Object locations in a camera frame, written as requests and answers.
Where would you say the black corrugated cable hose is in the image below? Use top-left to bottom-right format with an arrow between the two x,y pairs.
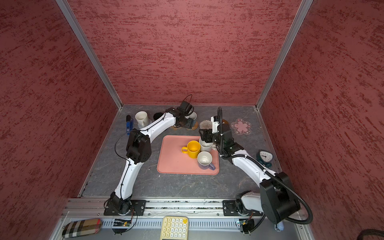
216,106 -> 314,225

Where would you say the yellow calculator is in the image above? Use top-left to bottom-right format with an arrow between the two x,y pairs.
160,216 -> 189,240

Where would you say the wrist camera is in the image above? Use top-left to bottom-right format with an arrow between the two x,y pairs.
211,116 -> 232,136
177,101 -> 194,116

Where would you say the red interior white mug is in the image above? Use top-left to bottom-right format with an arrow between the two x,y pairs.
189,112 -> 198,120

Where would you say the plaid glasses case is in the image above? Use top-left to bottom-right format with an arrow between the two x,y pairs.
62,219 -> 102,239

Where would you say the black mug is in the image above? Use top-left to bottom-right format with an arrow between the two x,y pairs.
153,113 -> 164,121

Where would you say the yellow mug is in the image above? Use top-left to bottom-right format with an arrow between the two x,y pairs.
181,141 -> 201,159

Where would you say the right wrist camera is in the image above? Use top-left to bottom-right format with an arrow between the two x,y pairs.
211,116 -> 232,136

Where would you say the pink flower coaster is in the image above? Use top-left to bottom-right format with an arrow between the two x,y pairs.
231,119 -> 252,136

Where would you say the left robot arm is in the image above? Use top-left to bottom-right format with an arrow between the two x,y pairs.
108,106 -> 194,215

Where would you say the cream lace round coaster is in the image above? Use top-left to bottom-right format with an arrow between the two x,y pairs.
200,120 -> 213,130

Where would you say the pink plastic tray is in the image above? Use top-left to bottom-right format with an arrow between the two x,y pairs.
157,135 -> 220,175

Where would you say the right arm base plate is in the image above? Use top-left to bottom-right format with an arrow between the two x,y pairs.
222,200 -> 263,217

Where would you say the blue lighter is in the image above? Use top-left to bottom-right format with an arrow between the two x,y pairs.
126,115 -> 134,136

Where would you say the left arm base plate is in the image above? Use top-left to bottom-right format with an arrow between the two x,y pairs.
104,200 -> 147,217

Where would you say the small green alarm clock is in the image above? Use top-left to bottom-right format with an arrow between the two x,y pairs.
257,150 -> 274,169

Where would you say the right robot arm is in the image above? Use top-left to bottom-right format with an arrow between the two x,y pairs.
199,129 -> 301,224

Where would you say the woven tan round coaster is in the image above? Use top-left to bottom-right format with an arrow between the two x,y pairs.
189,121 -> 199,131

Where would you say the light blue patterned mug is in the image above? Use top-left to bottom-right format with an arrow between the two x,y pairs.
184,118 -> 196,130

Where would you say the white mug purple handle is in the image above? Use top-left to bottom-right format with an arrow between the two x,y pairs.
197,151 -> 216,171

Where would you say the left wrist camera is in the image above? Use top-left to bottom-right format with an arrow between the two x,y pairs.
177,101 -> 194,116

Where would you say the aluminium front rail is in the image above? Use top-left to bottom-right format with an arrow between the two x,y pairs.
61,197 -> 305,218

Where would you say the light blue small device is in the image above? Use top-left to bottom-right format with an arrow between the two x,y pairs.
275,222 -> 285,232

